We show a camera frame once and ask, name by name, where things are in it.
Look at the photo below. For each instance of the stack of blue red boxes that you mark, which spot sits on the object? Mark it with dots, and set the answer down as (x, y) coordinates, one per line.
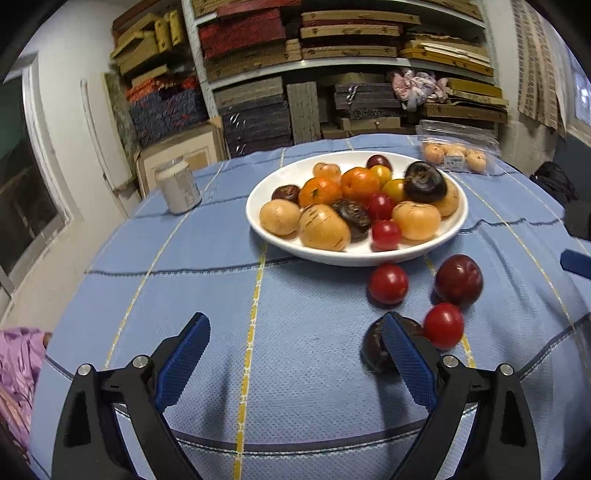
(166, 110)

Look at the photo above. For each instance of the stack of red patterned boxes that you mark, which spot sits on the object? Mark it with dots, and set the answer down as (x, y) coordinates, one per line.
(240, 32)

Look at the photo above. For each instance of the stack of olive flat boxes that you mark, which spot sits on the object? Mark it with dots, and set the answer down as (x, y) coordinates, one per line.
(249, 62)

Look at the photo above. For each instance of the stack of yellow flat boxes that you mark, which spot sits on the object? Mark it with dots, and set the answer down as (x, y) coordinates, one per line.
(448, 53)

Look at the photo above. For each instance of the stack of tan flat boxes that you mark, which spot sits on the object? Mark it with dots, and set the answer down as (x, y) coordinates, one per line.
(351, 32)

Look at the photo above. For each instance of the stack of brown flat boxes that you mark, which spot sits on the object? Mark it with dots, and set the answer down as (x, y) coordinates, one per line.
(471, 106)

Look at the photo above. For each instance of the white wall trunking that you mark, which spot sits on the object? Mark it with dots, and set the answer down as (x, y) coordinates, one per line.
(97, 129)

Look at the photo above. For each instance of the cluster of small pale persimmons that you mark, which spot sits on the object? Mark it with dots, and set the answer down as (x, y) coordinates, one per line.
(475, 160)

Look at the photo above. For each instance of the beige framed box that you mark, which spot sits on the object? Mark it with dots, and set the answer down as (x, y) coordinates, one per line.
(184, 147)

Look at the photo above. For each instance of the stack of dark grey boxes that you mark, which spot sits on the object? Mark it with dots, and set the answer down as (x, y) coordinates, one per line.
(254, 120)

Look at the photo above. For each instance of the dark brown mangosteen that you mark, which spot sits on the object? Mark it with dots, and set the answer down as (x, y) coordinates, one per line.
(353, 217)
(286, 192)
(375, 350)

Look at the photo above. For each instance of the white oval plate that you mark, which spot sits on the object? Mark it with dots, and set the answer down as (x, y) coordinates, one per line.
(286, 173)

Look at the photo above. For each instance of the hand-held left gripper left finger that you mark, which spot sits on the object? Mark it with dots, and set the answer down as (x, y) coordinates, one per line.
(182, 360)

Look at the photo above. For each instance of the black bag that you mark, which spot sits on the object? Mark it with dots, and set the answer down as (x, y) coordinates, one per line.
(554, 182)

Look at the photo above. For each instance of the yellow orange citrus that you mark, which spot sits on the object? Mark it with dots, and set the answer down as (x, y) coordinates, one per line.
(395, 190)
(381, 174)

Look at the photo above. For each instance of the pink floral cloth bundle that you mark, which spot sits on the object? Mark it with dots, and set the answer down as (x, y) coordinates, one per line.
(415, 87)

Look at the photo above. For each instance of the stack of woven straw boxes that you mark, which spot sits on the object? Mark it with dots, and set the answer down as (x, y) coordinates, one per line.
(143, 46)

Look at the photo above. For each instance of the stack of dark brown boxes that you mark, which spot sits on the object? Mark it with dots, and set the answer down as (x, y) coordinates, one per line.
(369, 99)

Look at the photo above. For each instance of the tan potato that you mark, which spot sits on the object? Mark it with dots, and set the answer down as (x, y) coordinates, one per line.
(323, 227)
(279, 217)
(451, 199)

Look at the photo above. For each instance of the white framed window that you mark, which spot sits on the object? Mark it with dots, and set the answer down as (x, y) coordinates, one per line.
(23, 184)

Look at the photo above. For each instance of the white metal shelf rack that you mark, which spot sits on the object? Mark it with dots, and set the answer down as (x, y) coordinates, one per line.
(300, 68)

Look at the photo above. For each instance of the red tomato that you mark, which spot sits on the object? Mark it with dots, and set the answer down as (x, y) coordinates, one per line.
(381, 205)
(388, 284)
(385, 234)
(443, 325)

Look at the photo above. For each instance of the speckled orange persimmon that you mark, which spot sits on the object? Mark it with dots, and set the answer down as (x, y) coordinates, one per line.
(326, 170)

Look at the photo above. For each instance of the grey marbled board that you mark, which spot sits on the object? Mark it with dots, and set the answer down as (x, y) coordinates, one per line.
(120, 110)

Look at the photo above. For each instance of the beige patterned hanging fabric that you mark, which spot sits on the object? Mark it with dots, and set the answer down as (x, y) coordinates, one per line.
(540, 69)

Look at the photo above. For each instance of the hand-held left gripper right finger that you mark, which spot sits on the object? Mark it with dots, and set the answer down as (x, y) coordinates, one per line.
(408, 360)

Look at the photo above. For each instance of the blue striped tablecloth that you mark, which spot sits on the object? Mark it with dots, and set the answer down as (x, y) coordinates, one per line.
(184, 254)

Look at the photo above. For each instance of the grey tin can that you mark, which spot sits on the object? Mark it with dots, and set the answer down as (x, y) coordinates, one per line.
(178, 187)

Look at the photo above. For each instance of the orange mandarin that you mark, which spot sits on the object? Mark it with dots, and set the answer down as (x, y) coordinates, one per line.
(360, 182)
(320, 191)

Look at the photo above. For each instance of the clear plastic clamshell box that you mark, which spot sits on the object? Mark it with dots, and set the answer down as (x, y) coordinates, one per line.
(457, 131)

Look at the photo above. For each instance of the purple pink cloth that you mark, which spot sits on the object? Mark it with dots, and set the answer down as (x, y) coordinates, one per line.
(18, 369)

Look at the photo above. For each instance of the brown studded upright box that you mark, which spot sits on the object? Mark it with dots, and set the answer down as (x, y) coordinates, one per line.
(304, 110)

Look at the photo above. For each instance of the dark purple mangosteen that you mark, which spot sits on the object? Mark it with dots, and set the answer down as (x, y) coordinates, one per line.
(425, 181)

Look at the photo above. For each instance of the small dark red plum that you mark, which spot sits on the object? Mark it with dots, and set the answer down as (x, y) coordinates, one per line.
(379, 161)

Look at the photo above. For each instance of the large dark red plum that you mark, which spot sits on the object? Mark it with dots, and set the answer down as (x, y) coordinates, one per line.
(458, 280)

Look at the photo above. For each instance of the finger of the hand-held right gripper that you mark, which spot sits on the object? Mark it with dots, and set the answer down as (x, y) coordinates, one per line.
(577, 264)

